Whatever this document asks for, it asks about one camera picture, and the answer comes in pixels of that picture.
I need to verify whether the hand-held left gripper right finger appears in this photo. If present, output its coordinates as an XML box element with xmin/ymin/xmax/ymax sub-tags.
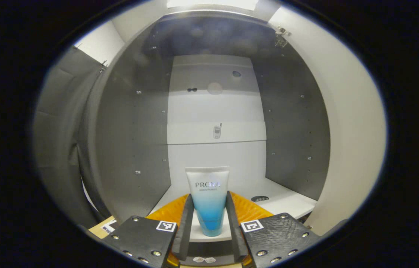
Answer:
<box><xmin>225</xmin><ymin>191</ymin><xmax>321</xmax><ymax>268</ymax></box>

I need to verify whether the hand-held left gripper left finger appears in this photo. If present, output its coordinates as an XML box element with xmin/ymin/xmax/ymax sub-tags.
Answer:
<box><xmin>101</xmin><ymin>194</ymin><xmax>195</xmax><ymax>268</ymax></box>

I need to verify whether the white and blue bottle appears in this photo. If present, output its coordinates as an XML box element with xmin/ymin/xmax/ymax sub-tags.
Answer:
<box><xmin>185</xmin><ymin>166</ymin><xmax>231</xmax><ymax>237</ymax></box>

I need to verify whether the grey cabinet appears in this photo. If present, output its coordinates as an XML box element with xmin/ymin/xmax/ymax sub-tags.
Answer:
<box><xmin>77</xmin><ymin>10</ymin><xmax>331</xmax><ymax>267</ymax></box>

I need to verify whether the metal door hinge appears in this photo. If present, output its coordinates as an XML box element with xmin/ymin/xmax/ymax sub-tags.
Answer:
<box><xmin>274</xmin><ymin>26</ymin><xmax>291</xmax><ymax>48</ymax></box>

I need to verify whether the black backdrop cloth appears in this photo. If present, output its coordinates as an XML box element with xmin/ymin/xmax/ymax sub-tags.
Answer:
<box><xmin>33</xmin><ymin>47</ymin><xmax>106</xmax><ymax>229</ymax></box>

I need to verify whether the ceiling light panel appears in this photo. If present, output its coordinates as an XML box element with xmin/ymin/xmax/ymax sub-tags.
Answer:
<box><xmin>167</xmin><ymin>0</ymin><xmax>260</xmax><ymax>11</ymax></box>

